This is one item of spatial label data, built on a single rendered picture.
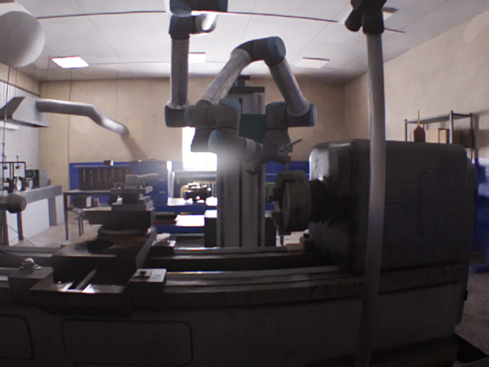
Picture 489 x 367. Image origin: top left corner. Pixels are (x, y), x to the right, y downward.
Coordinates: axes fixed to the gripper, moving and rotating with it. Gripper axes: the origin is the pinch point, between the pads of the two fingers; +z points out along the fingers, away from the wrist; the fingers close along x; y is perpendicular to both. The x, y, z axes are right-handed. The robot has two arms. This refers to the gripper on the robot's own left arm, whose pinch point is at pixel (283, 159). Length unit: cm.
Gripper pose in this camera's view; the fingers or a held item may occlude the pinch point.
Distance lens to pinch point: 141.3
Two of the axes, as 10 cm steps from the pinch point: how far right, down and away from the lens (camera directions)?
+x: -5.4, 2.4, 8.0
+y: 0.0, -9.6, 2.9
